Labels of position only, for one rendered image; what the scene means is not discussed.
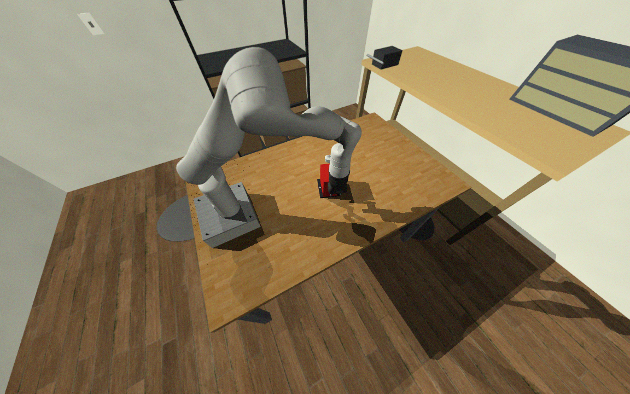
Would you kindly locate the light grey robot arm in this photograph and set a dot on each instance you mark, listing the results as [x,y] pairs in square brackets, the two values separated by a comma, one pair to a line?
[258,105]

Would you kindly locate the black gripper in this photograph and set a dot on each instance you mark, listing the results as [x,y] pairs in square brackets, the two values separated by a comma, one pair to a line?
[338,178]

